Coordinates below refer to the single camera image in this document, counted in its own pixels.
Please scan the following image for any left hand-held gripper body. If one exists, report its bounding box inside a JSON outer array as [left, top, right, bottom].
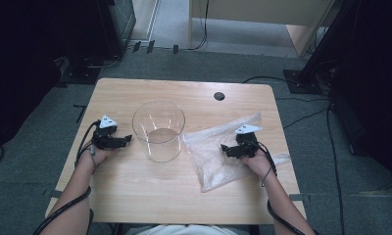
[[91, 114, 124, 151]]

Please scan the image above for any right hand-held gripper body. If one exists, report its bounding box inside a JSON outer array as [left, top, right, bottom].
[[234, 123, 263, 160]]

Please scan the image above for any clear plastic bag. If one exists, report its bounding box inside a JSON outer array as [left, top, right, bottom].
[[182, 111, 291, 194]]

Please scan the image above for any clear round container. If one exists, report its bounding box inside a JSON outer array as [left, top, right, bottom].
[[131, 99, 186, 164]]

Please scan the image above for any person's left hand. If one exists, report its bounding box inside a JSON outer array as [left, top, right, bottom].
[[77, 147, 119, 174]]

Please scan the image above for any person's right hand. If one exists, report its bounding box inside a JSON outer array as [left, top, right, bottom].
[[241, 151, 275, 182]]

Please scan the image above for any thin black wrist loop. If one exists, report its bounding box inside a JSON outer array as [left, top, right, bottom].
[[261, 165, 274, 188]]

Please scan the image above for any gray tape strip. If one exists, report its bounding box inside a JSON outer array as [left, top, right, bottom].
[[288, 193, 312, 202], [47, 188, 67, 200]]

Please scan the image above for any person's white shirt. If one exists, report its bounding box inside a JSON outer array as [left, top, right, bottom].
[[124, 224, 251, 235]]

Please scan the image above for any dark curtain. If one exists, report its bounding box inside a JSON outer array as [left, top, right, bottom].
[[327, 0, 392, 197], [0, 0, 100, 155]]

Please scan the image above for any black cabinet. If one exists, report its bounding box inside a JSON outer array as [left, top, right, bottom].
[[95, 0, 137, 60]]

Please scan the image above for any black metal stand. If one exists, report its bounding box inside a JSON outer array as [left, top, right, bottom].
[[282, 0, 362, 96]]

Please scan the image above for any beige cabinet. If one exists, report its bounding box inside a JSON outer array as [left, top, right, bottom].
[[187, 0, 337, 58]]

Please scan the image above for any thin gray cable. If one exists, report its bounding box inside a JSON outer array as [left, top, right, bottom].
[[89, 143, 98, 167]]

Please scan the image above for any black floor base plate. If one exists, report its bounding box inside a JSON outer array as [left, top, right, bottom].
[[58, 58, 104, 86]]

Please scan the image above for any thick black right gripper cable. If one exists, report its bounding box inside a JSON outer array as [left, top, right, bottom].
[[256, 140, 319, 235]]

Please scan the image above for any thick black gripper cable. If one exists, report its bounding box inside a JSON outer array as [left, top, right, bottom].
[[31, 119, 102, 235], [256, 140, 319, 235]]

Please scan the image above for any thick black left gripper cable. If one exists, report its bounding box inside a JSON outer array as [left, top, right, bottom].
[[31, 119, 102, 235]]

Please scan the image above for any black hanging cable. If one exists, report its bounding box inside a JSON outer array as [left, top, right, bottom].
[[187, 0, 211, 52]]

